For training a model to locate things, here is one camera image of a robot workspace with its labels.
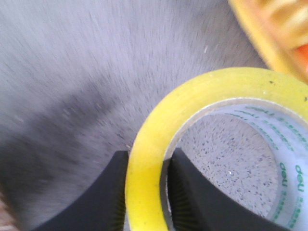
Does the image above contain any orange toy carrot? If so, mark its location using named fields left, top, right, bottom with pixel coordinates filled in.
left=293, top=43, right=308, bottom=68

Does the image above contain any yellow packing tape roll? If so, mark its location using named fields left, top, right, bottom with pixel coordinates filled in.
left=125, top=67, right=308, bottom=231

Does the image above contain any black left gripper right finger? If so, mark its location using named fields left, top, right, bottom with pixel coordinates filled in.
left=167, top=148, right=285, bottom=231

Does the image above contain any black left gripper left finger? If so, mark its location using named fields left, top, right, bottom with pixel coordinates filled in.
left=34, top=151, right=128, bottom=231

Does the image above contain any yellow woven basket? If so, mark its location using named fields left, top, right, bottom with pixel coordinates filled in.
left=228, top=0, right=308, bottom=82

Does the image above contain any brown wicker basket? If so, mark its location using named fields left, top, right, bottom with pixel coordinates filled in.
left=0, top=190, right=19, bottom=231

